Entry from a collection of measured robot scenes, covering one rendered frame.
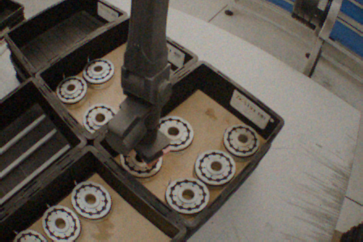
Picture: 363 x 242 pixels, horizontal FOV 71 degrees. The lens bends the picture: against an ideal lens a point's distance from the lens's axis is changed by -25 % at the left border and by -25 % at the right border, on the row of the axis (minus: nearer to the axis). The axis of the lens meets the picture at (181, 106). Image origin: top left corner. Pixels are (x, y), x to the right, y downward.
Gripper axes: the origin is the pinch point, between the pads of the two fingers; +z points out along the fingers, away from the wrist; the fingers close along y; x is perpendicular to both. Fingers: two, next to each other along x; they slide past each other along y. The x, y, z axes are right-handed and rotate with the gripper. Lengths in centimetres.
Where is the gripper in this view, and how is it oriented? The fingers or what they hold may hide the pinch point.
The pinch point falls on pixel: (142, 154)
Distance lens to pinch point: 78.6
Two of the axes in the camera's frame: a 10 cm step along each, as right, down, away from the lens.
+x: 7.2, -4.7, 5.1
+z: -1.4, 6.2, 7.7
